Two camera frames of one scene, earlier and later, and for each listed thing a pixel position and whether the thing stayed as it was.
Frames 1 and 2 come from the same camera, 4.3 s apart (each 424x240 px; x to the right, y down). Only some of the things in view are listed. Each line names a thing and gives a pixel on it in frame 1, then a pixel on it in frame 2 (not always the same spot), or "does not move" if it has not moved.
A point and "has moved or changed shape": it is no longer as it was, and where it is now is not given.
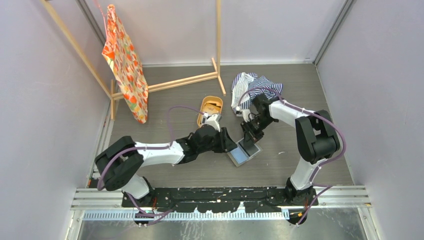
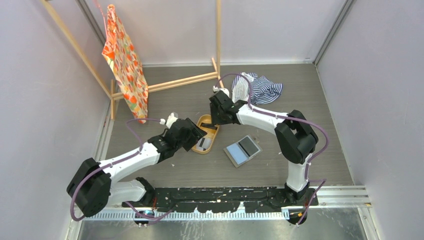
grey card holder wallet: [243, 152] does not move
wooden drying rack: [111, 90] does not move
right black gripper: [248, 131] to [215, 120]
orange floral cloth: [120, 51] does not move
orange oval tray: [218, 100] has moved or changed shape
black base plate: [219, 199] does not move
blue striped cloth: [246, 86] does not move
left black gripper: [229, 144] to [198, 134]
